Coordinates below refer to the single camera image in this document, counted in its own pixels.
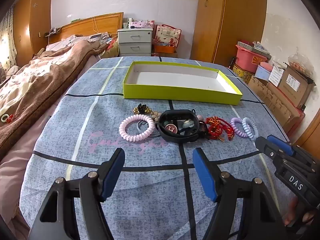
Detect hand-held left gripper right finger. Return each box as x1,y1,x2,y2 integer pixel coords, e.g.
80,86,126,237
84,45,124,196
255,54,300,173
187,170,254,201
192,147,288,240

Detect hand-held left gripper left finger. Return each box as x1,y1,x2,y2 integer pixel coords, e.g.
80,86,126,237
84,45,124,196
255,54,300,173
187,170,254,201
27,148,125,240

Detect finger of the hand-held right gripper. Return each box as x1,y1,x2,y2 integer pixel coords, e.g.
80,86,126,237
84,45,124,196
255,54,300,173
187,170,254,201
255,137,284,165
266,135,295,156

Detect blue spiral hair tie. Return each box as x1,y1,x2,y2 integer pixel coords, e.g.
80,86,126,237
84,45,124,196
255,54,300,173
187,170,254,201
241,117,259,140

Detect purple spiral hair tie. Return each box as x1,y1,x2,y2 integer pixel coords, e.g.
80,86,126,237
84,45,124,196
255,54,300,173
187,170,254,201
230,117,248,138

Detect pink spiral hair tie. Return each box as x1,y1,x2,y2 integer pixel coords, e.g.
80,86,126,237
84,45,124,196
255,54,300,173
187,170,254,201
119,114,155,141

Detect red knotted bracelet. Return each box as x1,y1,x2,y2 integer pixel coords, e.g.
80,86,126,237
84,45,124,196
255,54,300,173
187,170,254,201
205,116,235,143

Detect black wristband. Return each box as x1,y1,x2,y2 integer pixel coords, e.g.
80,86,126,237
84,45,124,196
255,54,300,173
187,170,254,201
158,109,200,144

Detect gold black hair ornament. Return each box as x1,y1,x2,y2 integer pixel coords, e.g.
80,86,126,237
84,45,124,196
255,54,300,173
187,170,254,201
133,103,154,117

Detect green cardboard box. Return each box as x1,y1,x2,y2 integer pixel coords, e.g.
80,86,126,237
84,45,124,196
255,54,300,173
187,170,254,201
123,61,243,106

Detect person's right hand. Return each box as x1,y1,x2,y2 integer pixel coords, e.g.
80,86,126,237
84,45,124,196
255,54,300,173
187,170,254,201
283,197,318,227

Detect wooden door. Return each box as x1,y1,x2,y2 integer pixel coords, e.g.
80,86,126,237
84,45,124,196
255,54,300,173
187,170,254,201
294,116,320,151

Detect flat cardboard box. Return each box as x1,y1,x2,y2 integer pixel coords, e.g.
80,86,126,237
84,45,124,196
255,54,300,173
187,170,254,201
247,76,306,133

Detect blue patterned tablecloth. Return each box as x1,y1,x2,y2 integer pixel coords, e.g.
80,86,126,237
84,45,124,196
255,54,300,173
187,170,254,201
19,56,295,240

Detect labelled cardboard box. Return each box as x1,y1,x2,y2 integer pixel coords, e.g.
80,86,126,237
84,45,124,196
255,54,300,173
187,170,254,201
278,64,316,108

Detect white labelled box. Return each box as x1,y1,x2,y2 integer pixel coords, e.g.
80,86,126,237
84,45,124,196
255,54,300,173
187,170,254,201
268,65,286,87

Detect beige pearl hair ornament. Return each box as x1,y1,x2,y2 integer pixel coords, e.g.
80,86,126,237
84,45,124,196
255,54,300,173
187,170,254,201
149,111,162,123

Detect pale blue box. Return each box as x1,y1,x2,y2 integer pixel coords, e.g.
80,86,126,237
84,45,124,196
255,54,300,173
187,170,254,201
254,62,273,81

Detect yellow patterned box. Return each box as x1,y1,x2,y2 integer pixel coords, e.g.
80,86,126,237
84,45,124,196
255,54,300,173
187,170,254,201
232,64,256,84

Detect pink plastic bucket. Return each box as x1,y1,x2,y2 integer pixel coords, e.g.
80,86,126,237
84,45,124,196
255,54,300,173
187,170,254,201
235,44,269,74

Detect striped flat box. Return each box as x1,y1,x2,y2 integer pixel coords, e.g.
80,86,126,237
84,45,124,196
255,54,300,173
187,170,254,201
237,40,272,59

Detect brown blanket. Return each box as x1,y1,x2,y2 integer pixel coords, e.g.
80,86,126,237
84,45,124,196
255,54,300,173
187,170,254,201
0,38,107,157

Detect olive quilt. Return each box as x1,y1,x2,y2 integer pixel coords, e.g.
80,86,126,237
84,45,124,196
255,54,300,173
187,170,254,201
99,39,119,58

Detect orange box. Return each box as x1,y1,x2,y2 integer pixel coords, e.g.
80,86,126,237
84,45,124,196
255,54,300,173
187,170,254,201
153,44,176,54

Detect grey nightstand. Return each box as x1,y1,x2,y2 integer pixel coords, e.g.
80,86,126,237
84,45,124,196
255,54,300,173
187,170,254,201
117,27,153,57

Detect large wooden wardrobe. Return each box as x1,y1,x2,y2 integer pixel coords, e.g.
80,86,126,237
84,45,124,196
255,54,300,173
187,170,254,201
190,0,268,68

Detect red gift bag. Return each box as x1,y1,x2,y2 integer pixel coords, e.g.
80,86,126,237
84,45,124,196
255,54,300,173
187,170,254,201
153,24,182,51

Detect wooden bed headboard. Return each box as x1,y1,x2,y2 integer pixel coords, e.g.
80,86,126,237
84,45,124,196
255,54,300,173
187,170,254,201
48,12,124,44

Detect pink toiletries on nightstand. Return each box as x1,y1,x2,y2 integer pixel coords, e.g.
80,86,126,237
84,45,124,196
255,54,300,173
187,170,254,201
122,17,155,29

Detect curtain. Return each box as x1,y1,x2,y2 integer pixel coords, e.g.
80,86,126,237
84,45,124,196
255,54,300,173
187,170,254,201
0,5,17,71

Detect narrow wooden wardrobe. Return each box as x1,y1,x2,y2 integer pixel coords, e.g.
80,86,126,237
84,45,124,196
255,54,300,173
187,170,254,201
12,0,54,61

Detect grey elastic hair tie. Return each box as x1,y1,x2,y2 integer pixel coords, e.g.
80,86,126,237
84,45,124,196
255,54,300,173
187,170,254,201
137,120,162,138

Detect white red bracelet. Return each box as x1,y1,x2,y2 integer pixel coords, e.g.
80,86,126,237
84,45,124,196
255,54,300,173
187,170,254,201
1,113,16,124

